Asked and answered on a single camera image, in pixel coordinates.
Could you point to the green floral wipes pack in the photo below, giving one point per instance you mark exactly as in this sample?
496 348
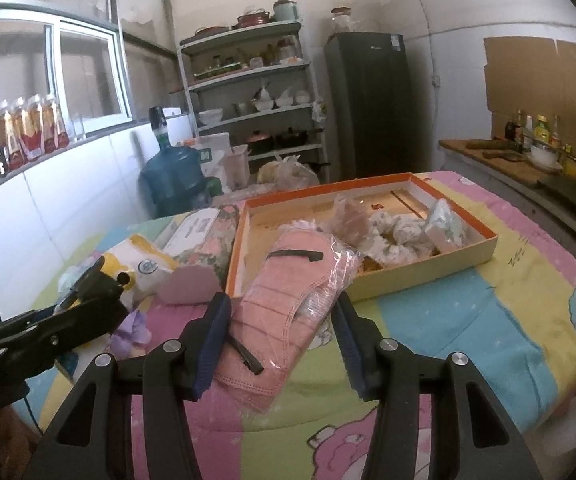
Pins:
445 225

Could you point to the clear drinking glass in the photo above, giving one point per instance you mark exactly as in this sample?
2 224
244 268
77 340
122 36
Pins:
78 127

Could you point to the glass jar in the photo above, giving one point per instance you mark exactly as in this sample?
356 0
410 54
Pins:
341 21

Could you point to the cardboard sheet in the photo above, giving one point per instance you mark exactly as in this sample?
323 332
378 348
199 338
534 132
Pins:
542 75

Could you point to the large floral tissue pack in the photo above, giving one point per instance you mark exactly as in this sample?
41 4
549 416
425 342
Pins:
203 245

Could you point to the pink face mask pack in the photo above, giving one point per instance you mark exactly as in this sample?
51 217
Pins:
273 310

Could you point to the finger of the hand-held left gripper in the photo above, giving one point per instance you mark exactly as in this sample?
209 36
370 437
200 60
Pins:
93 285
93 325

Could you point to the colourful printed blanket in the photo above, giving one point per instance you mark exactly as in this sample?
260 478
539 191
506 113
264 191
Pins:
467 335

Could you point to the red-lidded pot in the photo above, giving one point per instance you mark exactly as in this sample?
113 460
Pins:
259 141

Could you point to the black cooking pot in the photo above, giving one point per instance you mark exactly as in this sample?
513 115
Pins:
295 137

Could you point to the dark grey fridge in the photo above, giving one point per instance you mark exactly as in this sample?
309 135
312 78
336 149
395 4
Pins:
367 110

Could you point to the sliding window frame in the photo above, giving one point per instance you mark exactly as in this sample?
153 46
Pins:
123 75

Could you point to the shallow orange-rimmed cardboard box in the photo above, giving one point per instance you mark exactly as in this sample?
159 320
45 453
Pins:
417 274

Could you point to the white carton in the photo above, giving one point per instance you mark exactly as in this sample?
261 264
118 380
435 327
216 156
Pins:
213 152

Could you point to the blue water jug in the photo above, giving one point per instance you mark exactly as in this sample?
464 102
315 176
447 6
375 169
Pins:
173 180

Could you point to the red flat dish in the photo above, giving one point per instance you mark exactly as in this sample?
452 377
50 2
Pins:
213 30

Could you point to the black water pump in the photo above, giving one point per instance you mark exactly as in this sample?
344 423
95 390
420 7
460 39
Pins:
158 125

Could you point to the brown translucent soft pouch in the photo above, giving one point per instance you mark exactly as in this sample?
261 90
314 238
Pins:
350 220

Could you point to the kitchen counter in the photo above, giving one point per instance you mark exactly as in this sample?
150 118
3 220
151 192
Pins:
507 170

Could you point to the pink white pitcher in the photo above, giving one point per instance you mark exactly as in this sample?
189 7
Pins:
237 167

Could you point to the green tray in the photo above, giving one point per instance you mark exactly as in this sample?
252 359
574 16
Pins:
220 70

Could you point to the grey metal shelf rack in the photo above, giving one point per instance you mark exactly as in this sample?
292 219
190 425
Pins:
248 85

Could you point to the red pot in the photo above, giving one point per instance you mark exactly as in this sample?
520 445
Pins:
253 19

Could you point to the yellow white tissue packet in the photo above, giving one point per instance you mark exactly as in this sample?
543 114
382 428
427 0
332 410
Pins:
143 260

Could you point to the teal canister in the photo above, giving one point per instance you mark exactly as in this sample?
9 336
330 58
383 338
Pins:
284 10

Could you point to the white floral scrunchie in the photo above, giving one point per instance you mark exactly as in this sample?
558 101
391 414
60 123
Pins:
397 235

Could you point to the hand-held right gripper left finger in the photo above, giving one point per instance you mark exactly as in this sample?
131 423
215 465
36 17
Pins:
213 345

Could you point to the plastic bag with food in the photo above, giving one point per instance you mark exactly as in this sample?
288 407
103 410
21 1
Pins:
288 175

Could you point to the white bowl on shelf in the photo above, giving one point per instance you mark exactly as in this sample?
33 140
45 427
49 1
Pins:
210 117

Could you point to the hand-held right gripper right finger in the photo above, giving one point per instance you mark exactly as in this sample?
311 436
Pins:
350 347

